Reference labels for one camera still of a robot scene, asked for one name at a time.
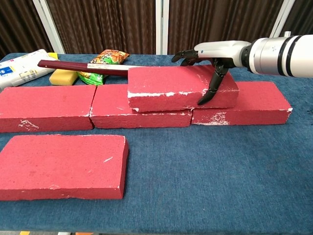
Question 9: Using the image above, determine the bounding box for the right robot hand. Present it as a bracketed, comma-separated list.
[171, 40, 252, 106]

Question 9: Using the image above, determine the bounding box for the red foam brick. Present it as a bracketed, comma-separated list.
[0, 134, 129, 202]
[0, 85, 97, 134]
[127, 65, 240, 113]
[89, 83, 193, 129]
[191, 81, 293, 126]

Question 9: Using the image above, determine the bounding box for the brown pleated partition panel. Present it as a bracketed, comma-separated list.
[40, 0, 163, 55]
[160, 0, 289, 56]
[268, 0, 313, 40]
[0, 0, 53, 59]

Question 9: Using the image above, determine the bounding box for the green orange snack bag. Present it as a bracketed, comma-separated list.
[77, 49, 130, 86]

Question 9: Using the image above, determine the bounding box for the blue tablecloth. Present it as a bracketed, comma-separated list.
[0, 53, 313, 235]

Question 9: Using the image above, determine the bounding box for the dark red folding fan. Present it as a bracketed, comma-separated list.
[37, 59, 147, 77]

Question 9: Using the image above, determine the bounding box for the yellow sponge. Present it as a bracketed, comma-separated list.
[49, 69, 78, 86]

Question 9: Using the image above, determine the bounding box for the white wet wipes pack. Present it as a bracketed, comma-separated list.
[0, 48, 59, 88]

